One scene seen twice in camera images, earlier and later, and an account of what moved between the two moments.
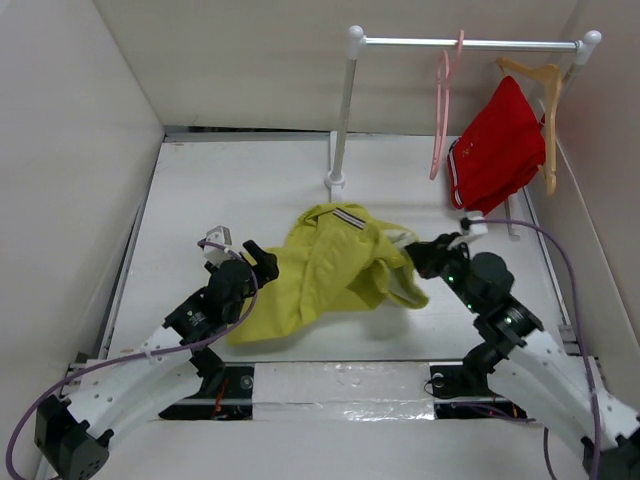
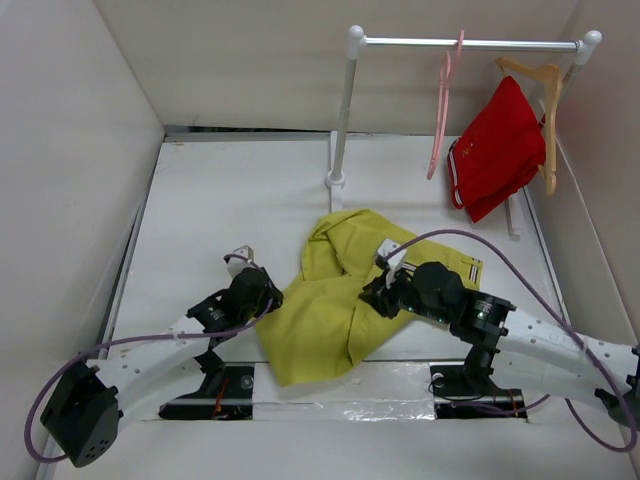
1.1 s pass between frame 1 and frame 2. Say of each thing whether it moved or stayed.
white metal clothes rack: stayed
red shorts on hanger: stayed
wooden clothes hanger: stayed
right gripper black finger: moved
